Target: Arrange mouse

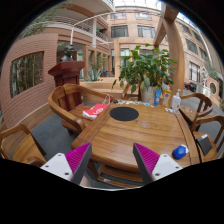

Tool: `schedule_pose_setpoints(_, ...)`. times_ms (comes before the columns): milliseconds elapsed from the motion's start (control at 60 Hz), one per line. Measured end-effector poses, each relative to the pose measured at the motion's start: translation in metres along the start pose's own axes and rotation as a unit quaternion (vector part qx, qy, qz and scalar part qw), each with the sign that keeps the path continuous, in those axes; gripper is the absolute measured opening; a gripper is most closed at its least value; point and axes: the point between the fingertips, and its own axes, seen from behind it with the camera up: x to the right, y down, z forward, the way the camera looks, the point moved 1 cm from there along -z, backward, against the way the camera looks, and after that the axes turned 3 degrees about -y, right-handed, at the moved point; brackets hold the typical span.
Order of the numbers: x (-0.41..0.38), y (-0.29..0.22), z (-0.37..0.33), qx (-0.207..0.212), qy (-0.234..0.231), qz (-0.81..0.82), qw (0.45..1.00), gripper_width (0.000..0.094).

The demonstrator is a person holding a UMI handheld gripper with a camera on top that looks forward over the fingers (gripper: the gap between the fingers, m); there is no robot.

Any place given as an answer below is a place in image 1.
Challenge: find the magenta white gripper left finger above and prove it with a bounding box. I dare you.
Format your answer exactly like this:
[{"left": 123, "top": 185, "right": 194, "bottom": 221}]
[{"left": 41, "top": 142, "right": 92, "bottom": 185}]

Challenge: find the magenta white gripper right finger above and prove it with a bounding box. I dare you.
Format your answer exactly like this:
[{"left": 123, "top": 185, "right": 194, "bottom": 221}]
[{"left": 133, "top": 143, "right": 182, "bottom": 185}]

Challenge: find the blue computer mouse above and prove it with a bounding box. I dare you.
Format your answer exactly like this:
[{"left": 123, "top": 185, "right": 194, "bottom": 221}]
[{"left": 172, "top": 145, "right": 189, "bottom": 159}]

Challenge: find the round black mouse pad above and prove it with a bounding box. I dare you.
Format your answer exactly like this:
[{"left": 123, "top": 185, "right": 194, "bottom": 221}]
[{"left": 110, "top": 107, "right": 139, "bottom": 121}]

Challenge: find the round wooden table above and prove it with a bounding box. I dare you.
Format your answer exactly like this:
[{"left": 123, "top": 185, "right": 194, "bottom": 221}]
[{"left": 70, "top": 100, "right": 202, "bottom": 188}]

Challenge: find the red white plastic bag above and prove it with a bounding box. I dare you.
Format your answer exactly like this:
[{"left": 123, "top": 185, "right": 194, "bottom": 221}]
[{"left": 82, "top": 96, "right": 110, "bottom": 120}]

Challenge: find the wooden chair near left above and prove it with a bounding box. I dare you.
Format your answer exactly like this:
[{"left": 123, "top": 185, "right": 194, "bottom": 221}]
[{"left": 0, "top": 124, "right": 46, "bottom": 167}]

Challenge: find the wooden chair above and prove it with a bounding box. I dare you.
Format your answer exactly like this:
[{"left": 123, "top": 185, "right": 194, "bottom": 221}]
[
  {"left": 179, "top": 93, "right": 213, "bottom": 127},
  {"left": 190, "top": 114, "right": 224, "bottom": 163},
  {"left": 0, "top": 124, "right": 46, "bottom": 167}
]

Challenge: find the wooden chair near right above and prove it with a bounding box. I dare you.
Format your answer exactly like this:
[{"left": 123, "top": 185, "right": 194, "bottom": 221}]
[{"left": 190, "top": 114, "right": 224, "bottom": 163}]

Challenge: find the wooden armchair left of table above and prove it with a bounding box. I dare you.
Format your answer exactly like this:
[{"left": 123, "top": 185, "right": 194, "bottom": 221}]
[{"left": 48, "top": 83, "right": 114, "bottom": 133}]

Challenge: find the yellow bottle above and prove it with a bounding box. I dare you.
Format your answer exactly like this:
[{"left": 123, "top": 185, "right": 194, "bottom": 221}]
[{"left": 162, "top": 88, "right": 172, "bottom": 107}]

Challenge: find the white pump dispenser bottle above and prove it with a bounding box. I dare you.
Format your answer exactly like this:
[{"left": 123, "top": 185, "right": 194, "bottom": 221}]
[{"left": 171, "top": 90, "right": 181, "bottom": 110}]

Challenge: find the white plant pot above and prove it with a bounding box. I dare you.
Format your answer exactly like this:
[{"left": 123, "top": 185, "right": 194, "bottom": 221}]
[{"left": 141, "top": 86, "right": 155, "bottom": 104}]

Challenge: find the blue tube bottle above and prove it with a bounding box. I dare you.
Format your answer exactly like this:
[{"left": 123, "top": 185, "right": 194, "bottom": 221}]
[{"left": 154, "top": 89, "right": 161, "bottom": 106}]

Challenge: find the wooden chair far right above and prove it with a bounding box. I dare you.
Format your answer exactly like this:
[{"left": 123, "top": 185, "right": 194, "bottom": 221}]
[{"left": 179, "top": 93, "right": 213, "bottom": 127}]

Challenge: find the green potted plant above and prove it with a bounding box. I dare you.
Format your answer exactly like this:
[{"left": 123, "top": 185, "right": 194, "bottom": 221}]
[{"left": 112, "top": 45, "right": 176, "bottom": 92}]

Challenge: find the dark bronze bust statue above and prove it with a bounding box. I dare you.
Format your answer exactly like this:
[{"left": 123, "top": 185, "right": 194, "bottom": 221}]
[{"left": 60, "top": 45, "right": 74, "bottom": 62}]

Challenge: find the wooden support pillar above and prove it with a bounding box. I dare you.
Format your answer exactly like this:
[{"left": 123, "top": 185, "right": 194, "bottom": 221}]
[{"left": 153, "top": 3, "right": 185, "bottom": 94}]

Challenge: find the dark red wooden pedestal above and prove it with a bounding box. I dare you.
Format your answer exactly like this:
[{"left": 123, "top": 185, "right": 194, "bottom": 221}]
[{"left": 48, "top": 61, "right": 85, "bottom": 87}]

